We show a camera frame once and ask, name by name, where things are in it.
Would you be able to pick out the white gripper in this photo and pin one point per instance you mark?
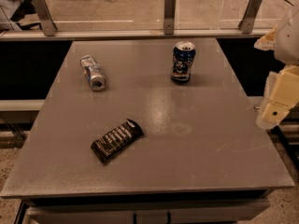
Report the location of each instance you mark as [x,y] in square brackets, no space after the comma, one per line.
[290,42]

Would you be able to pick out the middle metal bracket post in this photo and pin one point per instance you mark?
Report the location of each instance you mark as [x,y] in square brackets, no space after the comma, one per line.
[169,16]

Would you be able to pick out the dark clutter top left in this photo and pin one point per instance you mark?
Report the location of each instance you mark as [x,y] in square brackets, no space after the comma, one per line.
[12,11]

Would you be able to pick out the metal bracket post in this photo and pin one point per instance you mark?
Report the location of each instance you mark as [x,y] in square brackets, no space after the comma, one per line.
[47,24]
[169,16]
[247,22]

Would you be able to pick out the right metal bracket post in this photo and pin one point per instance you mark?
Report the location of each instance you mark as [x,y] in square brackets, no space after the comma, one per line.
[247,22]

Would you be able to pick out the silver can lying down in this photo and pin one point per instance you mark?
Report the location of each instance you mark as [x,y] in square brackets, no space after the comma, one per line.
[93,72]

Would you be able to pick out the left metal bracket post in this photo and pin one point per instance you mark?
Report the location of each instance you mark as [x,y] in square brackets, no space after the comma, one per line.
[47,24]

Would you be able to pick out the upright blue soda can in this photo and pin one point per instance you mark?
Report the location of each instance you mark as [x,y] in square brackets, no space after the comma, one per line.
[183,56]

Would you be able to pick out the grey table drawer unit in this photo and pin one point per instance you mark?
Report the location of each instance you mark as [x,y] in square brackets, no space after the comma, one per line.
[220,207]

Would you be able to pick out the metal rail behind table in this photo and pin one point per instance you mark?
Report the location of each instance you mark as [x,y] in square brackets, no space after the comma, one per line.
[38,35]

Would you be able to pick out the black rxbar chocolate wrapper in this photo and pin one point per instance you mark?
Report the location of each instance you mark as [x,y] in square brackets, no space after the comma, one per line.
[115,141]

